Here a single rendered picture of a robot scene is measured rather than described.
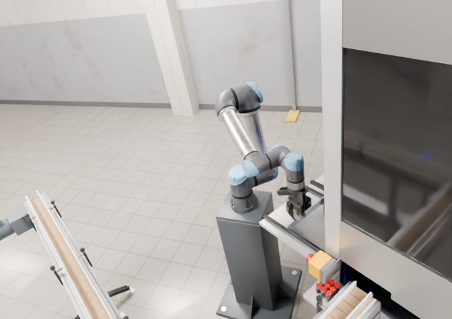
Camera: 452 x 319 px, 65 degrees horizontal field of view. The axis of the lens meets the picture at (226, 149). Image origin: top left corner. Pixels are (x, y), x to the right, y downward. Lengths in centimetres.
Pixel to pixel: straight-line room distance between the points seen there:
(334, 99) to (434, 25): 32
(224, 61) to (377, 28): 365
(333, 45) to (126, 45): 427
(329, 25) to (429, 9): 24
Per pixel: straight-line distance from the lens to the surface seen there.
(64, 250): 192
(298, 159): 145
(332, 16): 95
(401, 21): 86
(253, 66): 435
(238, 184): 183
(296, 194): 156
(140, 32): 488
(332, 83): 101
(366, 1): 89
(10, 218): 233
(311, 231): 169
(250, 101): 174
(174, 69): 456
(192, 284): 272
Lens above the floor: 211
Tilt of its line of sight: 33 degrees down
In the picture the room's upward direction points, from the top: 11 degrees counter-clockwise
